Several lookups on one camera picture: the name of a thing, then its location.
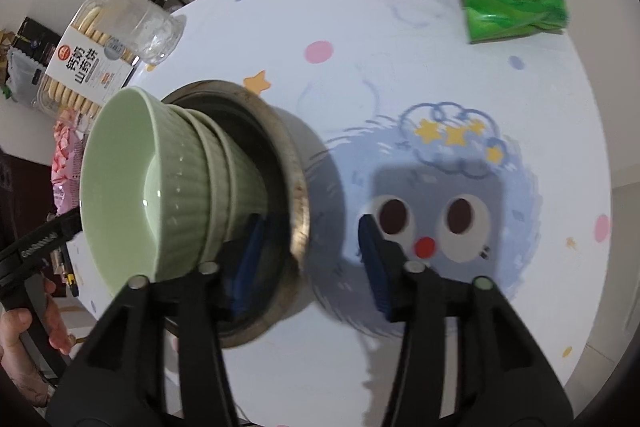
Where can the cream ribbed bowl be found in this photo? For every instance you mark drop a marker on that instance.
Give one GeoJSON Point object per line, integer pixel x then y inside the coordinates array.
{"type": "Point", "coordinates": [215, 167]}

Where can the pink snack packet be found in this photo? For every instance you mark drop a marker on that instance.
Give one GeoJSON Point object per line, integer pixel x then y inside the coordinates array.
{"type": "Point", "coordinates": [67, 167]}

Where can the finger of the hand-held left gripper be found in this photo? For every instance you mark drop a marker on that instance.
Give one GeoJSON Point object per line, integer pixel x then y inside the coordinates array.
{"type": "Point", "coordinates": [45, 239]}

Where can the clear glass cup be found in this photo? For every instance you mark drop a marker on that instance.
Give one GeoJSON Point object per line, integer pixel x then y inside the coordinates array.
{"type": "Point", "coordinates": [145, 27]}

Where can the person's left hand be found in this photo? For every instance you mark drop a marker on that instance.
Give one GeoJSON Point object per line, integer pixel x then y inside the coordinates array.
{"type": "Point", "coordinates": [12, 349]}

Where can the large stainless steel bowl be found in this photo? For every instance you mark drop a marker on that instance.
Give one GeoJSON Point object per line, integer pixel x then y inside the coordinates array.
{"type": "Point", "coordinates": [302, 167]}

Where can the black patterned box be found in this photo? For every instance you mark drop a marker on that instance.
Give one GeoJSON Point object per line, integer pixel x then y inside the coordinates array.
{"type": "Point", "coordinates": [35, 42]}

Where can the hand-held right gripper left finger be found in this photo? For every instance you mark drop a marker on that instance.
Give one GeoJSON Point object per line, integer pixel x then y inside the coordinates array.
{"type": "Point", "coordinates": [247, 257]}

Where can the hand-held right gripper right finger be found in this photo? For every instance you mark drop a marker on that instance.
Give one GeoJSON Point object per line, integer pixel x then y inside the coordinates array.
{"type": "Point", "coordinates": [375, 257]}

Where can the white zigzag-edged bag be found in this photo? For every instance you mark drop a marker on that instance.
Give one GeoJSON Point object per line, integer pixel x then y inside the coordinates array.
{"type": "Point", "coordinates": [22, 79]}

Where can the clear biscuit box white label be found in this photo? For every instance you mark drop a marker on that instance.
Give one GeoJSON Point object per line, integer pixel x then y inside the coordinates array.
{"type": "Point", "coordinates": [82, 67]}

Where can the light green ribbed bowl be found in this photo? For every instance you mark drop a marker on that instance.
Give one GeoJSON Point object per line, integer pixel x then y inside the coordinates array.
{"type": "Point", "coordinates": [247, 187]}
{"type": "Point", "coordinates": [120, 187]}

